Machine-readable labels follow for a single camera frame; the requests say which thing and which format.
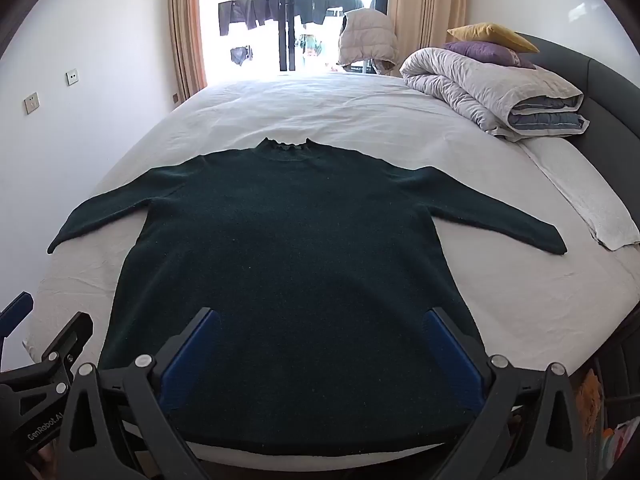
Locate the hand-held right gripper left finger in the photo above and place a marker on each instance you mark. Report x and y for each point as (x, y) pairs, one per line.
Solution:
(190, 360)

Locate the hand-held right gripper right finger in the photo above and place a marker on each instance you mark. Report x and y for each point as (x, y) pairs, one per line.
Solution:
(455, 360)

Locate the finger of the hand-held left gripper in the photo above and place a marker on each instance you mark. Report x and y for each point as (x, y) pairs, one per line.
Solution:
(75, 332)
(15, 312)

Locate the dark green sweater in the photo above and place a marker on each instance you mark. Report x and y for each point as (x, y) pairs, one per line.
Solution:
(300, 260)

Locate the row of hanging dark clothes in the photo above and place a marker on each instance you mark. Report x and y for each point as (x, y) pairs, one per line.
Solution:
(245, 12)

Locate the colourful packaging beside bed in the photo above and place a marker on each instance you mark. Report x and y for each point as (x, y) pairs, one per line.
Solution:
(592, 392)

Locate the folded grey duvet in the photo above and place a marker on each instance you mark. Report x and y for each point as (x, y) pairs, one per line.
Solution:
(475, 80)

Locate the dark grey bed headboard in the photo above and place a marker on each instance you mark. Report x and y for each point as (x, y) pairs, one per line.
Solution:
(610, 125)

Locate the hanging dark shorts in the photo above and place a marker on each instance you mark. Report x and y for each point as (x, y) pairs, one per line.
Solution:
(241, 55)

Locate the purple pillow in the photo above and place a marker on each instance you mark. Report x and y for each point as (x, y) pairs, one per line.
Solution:
(485, 51)

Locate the beige curtain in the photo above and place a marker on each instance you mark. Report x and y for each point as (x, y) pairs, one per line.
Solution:
(430, 5)
(185, 35)

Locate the yellow pillow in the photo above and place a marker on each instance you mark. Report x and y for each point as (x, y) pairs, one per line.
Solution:
(492, 35)

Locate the beige puffer jacket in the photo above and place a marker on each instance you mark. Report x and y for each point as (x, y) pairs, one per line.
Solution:
(367, 35)

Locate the white wall socket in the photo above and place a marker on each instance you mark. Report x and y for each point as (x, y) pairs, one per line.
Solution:
(31, 103)
(73, 77)

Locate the black sliding door frame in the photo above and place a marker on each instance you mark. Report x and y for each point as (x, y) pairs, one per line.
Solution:
(286, 20)

